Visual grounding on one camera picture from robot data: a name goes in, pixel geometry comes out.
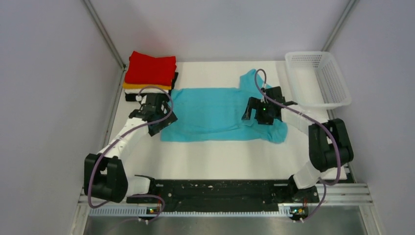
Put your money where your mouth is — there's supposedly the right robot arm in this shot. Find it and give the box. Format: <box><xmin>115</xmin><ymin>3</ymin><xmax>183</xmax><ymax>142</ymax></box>
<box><xmin>242</xmin><ymin>96</ymin><xmax>354</xmax><ymax>202</ymax></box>

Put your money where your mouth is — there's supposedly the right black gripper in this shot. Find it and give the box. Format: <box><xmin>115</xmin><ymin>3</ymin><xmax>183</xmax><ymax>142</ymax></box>
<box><xmin>242</xmin><ymin>96</ymin><xmax>274</xmax><ymax>125</ymax></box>

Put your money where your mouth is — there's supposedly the white plastic basket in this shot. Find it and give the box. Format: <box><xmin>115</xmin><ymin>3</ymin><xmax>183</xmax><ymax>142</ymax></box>
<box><xmin>285</xmin><ymin>51</ymin><xmax>351</xmax><ymax>110</ymax></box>

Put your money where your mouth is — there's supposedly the red folded t shirt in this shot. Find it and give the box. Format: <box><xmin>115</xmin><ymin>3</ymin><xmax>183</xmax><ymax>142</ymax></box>
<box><xmin>125</xmin><ymin>51</ymin><xmax>177</xmax><ymax>87</ymax></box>

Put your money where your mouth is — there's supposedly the white cable duct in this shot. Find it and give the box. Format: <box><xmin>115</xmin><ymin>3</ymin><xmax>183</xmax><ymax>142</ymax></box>
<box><xmin>89</xmin><ymin>206</ymin><xmax>293</xmax><ymax>218</ymax></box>

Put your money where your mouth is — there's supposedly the white folded t shirt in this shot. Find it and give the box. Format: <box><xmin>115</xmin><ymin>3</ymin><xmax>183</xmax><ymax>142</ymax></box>
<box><xmin>124</xmin><ymin>89</ymin><xmax>146</xmax><ymax>95</ymax></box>

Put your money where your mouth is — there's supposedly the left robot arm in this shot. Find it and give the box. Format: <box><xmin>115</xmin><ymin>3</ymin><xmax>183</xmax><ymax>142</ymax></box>
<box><xmin>84</xmin><ymin>93</ymin><xmax>177</xmax><ymax>208</ymax></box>

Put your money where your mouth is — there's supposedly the turquoise t shirt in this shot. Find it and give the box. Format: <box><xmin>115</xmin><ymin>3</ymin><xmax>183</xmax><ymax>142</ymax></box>
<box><xmin>161</xmin><ymin>69</ymin><xmax>288</xmax><ymax>143</ymax></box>

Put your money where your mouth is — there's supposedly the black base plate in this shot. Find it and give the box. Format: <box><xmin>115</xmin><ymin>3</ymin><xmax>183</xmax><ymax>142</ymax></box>
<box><xmin>126</xmin><ymin>180</ymin><xmax>320</xmax><ymax>212</ymax></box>

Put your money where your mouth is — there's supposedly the aluminium frame rail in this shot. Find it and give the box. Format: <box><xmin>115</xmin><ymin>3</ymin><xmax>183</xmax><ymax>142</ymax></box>
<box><xmin>77</xmin><ymin>183</ymin><xmax>373</xmax><ymax>207</ymax></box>

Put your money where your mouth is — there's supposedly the orange folded t shirt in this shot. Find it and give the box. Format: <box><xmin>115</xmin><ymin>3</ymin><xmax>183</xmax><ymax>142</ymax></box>
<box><xmin>122</xmin><ymin>82</ymin><xmax>172</xmax><ymax>90</ymax></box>

